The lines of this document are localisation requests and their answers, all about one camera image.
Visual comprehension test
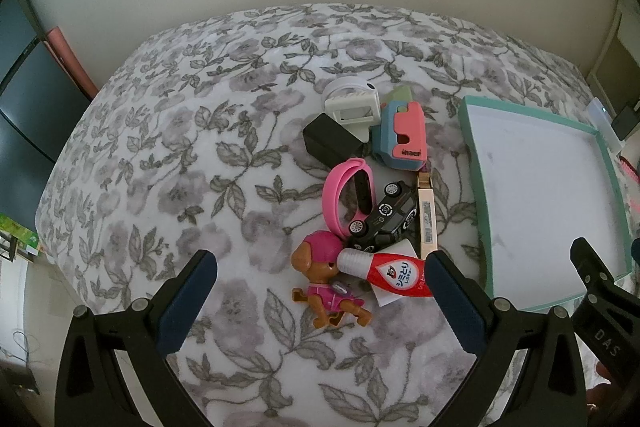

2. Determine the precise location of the red white glue bottle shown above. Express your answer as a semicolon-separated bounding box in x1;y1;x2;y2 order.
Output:
336;248;433;298

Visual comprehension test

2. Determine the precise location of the gold white lighter stick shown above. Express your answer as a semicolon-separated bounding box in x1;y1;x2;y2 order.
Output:
418;171;438;259

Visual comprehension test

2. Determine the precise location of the black toy car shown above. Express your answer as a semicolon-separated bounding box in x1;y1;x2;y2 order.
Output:
347;181;418;253

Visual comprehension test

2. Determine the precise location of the brown pink puppy toy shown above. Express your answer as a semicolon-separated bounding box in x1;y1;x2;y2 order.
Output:
291;231;372;329

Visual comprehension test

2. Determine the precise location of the pink wristband watch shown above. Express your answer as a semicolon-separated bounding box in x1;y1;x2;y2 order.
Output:
321;157;376;241

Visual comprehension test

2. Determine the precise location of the black power adapter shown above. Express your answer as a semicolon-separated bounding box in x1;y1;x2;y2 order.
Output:
303;113;364;167

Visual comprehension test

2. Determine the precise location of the teal rimmed white tray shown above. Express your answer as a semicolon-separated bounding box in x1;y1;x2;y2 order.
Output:
459;96;631;311

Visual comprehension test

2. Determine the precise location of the white router box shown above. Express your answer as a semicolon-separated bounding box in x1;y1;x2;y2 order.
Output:
587;98;624;156

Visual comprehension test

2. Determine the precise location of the green foam piece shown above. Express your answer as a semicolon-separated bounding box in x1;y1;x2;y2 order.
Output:
383;84;413;104

